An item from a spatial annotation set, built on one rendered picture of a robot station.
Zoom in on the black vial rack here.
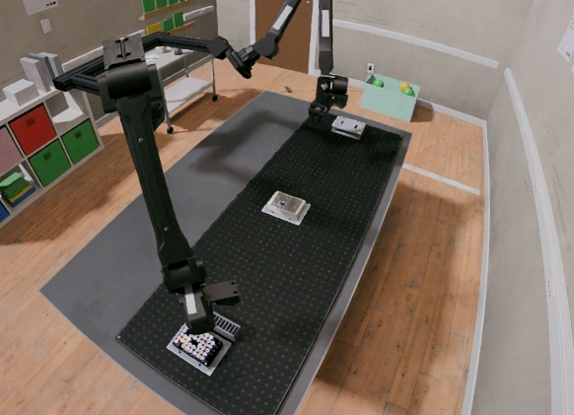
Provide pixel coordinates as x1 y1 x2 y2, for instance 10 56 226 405
173 337 223 368

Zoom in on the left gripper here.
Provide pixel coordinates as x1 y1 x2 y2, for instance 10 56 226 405
308 90 333 126

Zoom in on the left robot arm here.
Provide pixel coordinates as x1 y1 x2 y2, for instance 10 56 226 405
232 0 348 109

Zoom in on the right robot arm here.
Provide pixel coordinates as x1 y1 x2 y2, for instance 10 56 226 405
98 34 241 335

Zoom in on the white rectangular tube rack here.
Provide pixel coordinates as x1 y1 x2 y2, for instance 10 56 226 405
267 191 306 220

